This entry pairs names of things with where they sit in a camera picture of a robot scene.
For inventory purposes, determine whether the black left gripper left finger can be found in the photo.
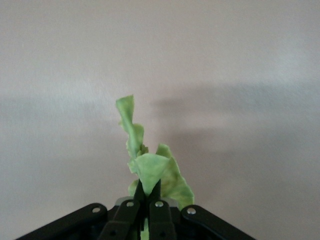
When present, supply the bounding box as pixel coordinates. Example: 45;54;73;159
14;178;146;240

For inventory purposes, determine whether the green lettuce leaf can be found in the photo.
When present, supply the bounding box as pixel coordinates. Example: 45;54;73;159
115;94;196;240

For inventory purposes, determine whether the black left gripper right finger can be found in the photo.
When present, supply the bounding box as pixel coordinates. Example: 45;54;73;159
148;179;257;240

